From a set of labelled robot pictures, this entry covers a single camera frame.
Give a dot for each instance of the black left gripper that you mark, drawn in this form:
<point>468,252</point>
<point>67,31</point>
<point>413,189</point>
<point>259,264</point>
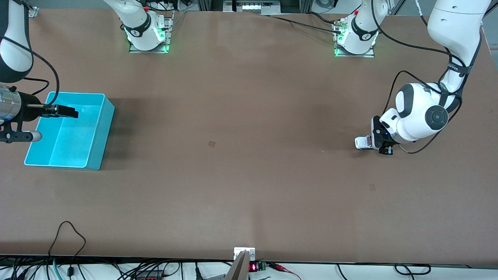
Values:
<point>376,133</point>

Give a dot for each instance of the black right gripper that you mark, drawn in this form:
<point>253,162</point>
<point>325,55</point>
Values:
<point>28,109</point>

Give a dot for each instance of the white jeep toy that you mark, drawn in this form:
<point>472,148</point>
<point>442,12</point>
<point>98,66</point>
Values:
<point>362,142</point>

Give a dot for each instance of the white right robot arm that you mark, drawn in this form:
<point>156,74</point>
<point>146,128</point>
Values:
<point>15,46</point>

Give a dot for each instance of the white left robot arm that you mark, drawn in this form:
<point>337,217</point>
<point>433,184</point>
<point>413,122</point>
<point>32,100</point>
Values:
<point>416,112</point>

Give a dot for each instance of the teal plastic bin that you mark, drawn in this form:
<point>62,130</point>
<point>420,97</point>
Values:
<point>74,132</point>

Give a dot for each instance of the red clip leads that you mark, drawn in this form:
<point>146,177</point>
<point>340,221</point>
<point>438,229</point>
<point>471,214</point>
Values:
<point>282,268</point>

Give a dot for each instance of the red digit display module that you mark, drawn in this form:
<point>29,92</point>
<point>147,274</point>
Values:
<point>255,267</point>

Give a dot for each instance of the white mounting plate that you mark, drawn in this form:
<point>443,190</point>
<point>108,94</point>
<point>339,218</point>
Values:
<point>236,252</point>

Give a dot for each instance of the black power strip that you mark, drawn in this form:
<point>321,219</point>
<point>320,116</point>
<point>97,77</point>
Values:
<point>149,277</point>

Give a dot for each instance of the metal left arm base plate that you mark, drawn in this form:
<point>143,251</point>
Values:
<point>354,55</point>

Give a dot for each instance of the small aluminium corner bracket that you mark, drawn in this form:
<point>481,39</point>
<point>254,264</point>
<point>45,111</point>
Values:
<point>33,11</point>

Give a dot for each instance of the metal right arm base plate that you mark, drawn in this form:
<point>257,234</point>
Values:
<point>148,51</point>

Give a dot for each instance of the aluminium frame rack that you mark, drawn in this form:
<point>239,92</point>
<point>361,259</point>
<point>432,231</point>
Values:
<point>249,6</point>

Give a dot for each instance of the grey camera mount bar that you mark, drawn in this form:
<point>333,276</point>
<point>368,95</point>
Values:
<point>237,270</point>

